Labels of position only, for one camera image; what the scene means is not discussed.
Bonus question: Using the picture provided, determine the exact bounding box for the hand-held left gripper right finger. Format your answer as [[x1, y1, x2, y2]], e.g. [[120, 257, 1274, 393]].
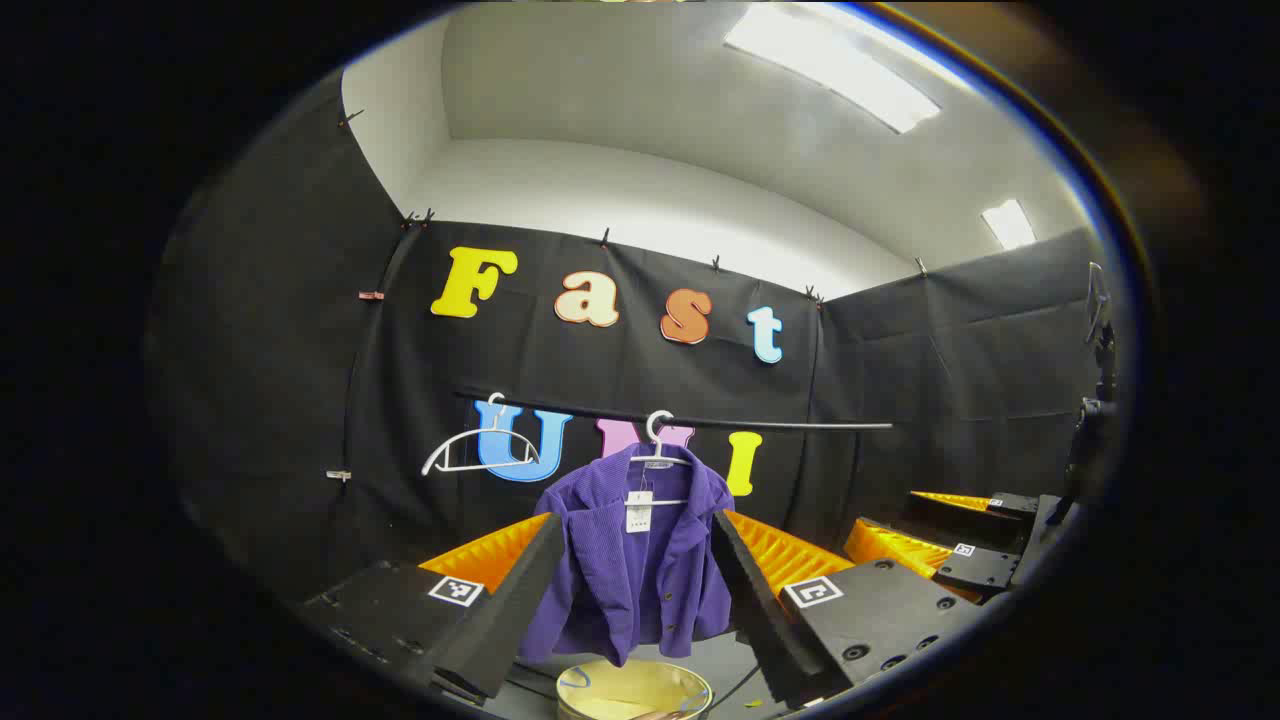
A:
[[708, 508, 987, 713]]

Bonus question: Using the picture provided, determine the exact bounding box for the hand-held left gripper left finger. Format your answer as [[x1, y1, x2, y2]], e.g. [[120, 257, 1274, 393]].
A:
[[300, 512, 567, 706]]

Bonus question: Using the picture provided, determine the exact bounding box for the purple corduroy jacket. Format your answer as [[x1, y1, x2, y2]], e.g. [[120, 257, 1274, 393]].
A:
[[518, 445, 739, 669]]

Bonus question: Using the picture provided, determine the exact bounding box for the beige laundry hamper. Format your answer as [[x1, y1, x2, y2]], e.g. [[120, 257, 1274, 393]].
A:
[[555, 658, 714, 720]]

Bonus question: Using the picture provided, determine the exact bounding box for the black clothes rack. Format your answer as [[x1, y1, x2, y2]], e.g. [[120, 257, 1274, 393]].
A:
[[455, 390, 894, 433]]

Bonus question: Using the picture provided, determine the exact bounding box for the white plastic hanger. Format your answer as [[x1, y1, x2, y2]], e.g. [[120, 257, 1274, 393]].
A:
[[628, 410, 693, 506], [420, 393, 543, 477]]

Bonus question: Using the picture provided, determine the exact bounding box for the small ceiling light panel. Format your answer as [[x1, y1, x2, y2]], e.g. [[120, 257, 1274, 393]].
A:
[[980, 198, 1038, 251]]

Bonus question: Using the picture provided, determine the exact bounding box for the black backdrop cloth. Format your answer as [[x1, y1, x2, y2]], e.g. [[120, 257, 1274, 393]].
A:
[[150, 70, 1111, 601]]

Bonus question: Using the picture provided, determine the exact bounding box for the row of black cloth clips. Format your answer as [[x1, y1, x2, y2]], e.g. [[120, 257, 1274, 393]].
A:
[[338, 108, 929, 306]]

